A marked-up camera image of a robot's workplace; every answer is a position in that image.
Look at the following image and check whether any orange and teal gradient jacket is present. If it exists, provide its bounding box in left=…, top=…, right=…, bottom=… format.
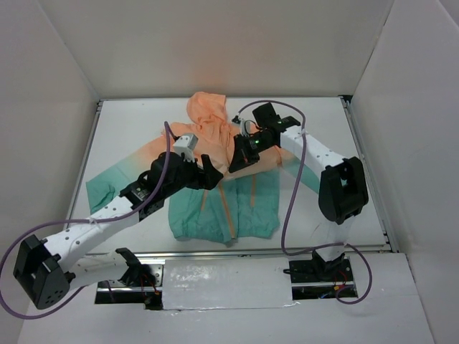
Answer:
left=86, top=92, right=300, bottom=244

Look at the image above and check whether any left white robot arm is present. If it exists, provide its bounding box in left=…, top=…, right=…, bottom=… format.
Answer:
left=14, top=152, right=223, bottom=310

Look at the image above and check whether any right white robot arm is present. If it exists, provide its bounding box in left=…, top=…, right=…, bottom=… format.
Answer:
left=229, top=100, right=369, bottom=280

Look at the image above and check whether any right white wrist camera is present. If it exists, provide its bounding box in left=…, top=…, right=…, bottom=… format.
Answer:
left=231, top=115, right=258, bottom=137

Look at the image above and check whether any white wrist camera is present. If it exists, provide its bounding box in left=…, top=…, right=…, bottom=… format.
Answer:
left=173, top=133, right=199, bottom=162
left=231, top=115, right=258, bottom=137

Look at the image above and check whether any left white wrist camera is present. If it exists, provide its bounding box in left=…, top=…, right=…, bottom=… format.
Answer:
left=173, top=133, right=199, bottom=162

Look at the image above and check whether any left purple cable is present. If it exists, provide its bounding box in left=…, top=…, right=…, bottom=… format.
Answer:
left=0, top=120, right=180, bottom=320

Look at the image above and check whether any purple cable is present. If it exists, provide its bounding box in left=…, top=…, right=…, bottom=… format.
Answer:
left=0, top=120, right=180, bottom=320
left=235, top=100, right=372, bottom=305

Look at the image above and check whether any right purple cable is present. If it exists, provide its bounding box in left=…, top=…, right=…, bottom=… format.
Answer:
left=235, top=100, right=372, bottom=305

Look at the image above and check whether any aluminium table frame rail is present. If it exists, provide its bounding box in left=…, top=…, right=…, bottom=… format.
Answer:
left=70, top=97, right=392, bottom=257

